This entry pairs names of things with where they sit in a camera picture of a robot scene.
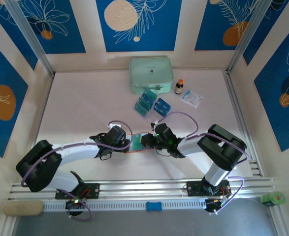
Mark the orange card holder wallet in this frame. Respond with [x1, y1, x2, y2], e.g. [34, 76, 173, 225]
[123, 132, 152, 154]

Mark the teal credit card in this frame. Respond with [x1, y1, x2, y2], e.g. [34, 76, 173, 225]
[137, 96, 153, 109]
[130, 133, 145, 151]
[142, 88, 158, 100]
[133, 103, 149, 117]

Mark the clear acrylic card stand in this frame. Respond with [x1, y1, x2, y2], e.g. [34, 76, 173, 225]
[133, 87, 172, 123]

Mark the blue credit card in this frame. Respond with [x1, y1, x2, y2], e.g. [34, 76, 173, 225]
[156, 97, 172, 111]
[153, 103, 168, 117]

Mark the mint green zip pouch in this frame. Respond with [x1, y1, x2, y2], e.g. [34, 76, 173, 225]
[128, 57, 174, 95]

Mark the clear plastic gauze packet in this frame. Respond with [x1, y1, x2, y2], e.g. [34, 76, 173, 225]
[180, 89, 204, 109]

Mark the brown bottle orange cap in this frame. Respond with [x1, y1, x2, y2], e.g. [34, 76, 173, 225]
[174, 78, 184, 95]

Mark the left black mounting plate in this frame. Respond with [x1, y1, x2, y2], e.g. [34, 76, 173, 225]
[55, 182, 101, 200]

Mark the black mounting plate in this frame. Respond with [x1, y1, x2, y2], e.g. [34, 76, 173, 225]
[55, 182, 101, 200]
[186, 180, 231, 197]

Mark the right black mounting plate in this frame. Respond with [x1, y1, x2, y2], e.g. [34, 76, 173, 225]
[186, 180, 231, 197]

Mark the blue bone-shaped clip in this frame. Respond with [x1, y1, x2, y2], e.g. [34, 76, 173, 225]
[145, 201, 163, 212]

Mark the left black controller board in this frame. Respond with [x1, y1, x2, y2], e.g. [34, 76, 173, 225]
[64, 198, 87, 217]

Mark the black controller board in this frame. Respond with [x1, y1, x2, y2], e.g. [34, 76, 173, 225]
[204, 196, 231, 216]
[64, 198, 87, 217]

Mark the right black controller board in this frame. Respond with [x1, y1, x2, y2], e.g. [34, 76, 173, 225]
[204, 196, 231, 216]

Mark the beige foam block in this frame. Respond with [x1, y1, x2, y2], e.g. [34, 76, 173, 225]
[3, 200, 45, 217]

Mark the green tape roll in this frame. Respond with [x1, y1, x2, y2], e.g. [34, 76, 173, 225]
[260, 191, 287, 207]

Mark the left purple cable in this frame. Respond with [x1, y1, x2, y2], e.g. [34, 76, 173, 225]
[21, 119, 133, 222]

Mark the purple cable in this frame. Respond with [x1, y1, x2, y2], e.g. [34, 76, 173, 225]
[21, 119, 133, 222]
[156, 112, 249, 214]

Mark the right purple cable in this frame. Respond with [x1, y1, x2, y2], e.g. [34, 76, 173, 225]
[156, 112, 249, 214]

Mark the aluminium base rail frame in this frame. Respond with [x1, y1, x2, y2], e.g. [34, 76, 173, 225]
[7, 177, 277, 200]

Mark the white slotted cable duct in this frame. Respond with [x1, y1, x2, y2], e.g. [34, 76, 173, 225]
[43, 199, 208, 212]

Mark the aluminium table side rail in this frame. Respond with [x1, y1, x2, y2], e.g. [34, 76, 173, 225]
[223, 70, 263, 177]

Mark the left aluminium corner post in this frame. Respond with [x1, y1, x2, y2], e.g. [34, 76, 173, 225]
[4, 0, 56, 76]

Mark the aluminium corner post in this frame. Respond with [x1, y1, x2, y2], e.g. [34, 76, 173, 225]
[225, 0, 273, 74]
[4, 0, 56, 76]

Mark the right aluminium corner post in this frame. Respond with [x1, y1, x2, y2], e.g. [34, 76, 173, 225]
[225, 0, 273, 74]

